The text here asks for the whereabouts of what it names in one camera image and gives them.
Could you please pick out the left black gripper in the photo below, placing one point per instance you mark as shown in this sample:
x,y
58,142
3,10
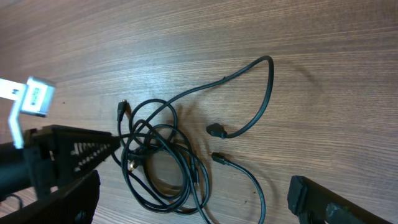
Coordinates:
x,y
53,156

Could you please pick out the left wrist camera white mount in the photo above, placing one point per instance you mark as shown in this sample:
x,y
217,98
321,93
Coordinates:
x,y
33,98

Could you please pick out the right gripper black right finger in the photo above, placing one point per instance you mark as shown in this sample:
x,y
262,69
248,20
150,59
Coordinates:
x,y
312,203

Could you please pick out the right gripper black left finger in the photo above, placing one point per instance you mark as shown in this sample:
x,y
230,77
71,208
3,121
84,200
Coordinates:
x,y
74,204

